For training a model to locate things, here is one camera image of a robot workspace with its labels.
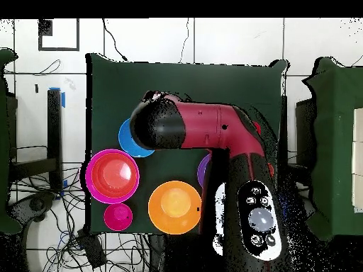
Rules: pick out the light blue plastic bowl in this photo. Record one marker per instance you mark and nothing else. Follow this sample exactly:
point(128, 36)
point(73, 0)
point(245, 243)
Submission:
point(126, 144)

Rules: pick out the orange-red plastic bowl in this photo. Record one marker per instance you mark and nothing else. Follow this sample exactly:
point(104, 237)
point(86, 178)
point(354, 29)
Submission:
point(113, 175)

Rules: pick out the large magenta plastic bowl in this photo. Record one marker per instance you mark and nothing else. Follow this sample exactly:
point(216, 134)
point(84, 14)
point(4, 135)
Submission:
point(88, 181)

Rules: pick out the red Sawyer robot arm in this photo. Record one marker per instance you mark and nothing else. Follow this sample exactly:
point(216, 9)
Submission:
point(204, 124)

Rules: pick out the purple plastic bowl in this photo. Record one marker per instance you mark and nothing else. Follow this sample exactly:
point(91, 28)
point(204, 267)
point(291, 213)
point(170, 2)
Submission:
point(202, 170)

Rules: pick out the orange plastic bowl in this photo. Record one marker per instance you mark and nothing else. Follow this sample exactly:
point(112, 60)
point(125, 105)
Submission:
point(175, 207)

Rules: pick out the dark green table cloth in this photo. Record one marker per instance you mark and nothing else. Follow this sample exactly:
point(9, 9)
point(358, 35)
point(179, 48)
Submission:
point(170, 79)

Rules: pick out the red plastic cup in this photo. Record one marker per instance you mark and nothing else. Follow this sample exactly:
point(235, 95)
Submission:
point(257, 127)

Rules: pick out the orange plastic cup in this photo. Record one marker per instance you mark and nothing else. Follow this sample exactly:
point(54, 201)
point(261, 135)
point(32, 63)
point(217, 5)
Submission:
point(271, 170)

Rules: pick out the small magenta plastic bowl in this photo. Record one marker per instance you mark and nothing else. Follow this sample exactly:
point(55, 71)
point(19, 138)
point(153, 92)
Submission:
point(118, 216)

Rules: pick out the black power adapter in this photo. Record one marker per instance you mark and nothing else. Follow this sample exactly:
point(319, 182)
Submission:
point(93, 250)

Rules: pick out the neighbouring green cloth table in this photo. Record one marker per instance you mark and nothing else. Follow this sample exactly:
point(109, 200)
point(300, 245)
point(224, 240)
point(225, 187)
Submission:
point(4, 141)
point(334, 141)

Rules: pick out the white panel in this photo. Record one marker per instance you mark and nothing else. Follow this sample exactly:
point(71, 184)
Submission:
point(358, 158)

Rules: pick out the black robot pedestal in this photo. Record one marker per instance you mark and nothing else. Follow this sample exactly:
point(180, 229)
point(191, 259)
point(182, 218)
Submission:
point(181, 252)

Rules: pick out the black stand frame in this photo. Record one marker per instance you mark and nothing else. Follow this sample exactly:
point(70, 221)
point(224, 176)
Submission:
point(54, 136)

